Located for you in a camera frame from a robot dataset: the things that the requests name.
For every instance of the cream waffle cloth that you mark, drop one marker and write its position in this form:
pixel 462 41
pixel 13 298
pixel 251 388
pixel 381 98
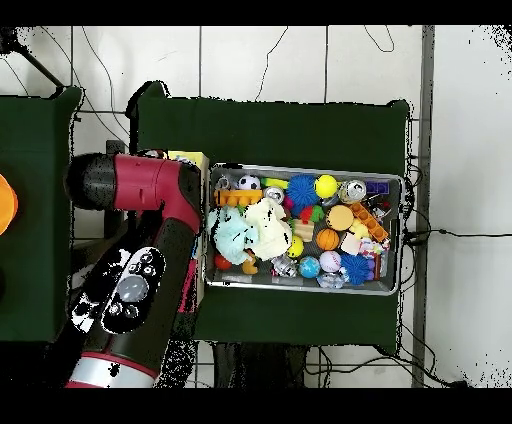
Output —
pixel 268 228

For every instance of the light teal waffle cloth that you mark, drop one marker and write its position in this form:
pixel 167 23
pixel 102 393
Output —
pixel 230 236

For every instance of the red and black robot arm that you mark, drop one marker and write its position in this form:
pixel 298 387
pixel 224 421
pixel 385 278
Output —
pixel 152 184

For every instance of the wooden box with three holes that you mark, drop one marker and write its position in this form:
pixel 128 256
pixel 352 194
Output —
pixel 196 158

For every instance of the orange toy building block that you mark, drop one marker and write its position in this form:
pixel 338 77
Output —
pixel 236 198

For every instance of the black and white soccer ball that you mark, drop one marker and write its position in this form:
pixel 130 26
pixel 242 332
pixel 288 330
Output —
pixel 248 183

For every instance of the blue spiky rubber ball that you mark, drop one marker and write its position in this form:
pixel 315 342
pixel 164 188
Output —
pixel 302 190
pixel 356 268

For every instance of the yellow smooth ball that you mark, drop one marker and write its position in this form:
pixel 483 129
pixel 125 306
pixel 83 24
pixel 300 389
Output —
pixel 326 186

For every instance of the blue and green globe ball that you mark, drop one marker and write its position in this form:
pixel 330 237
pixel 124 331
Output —
pixel 309 267

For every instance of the orange toy basketball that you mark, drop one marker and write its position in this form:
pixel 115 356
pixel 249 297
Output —
pixel 328 239

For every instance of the white toy baseball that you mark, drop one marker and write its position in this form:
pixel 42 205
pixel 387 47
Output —
pixel 330 261

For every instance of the dark green side table cloth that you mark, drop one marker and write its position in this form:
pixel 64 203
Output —
pixel 36 140

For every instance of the orange round object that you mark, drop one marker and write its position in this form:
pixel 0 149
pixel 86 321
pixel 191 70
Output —
pixel 7 204

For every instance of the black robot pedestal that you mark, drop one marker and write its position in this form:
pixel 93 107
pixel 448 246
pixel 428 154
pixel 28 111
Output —
pixel 248 368

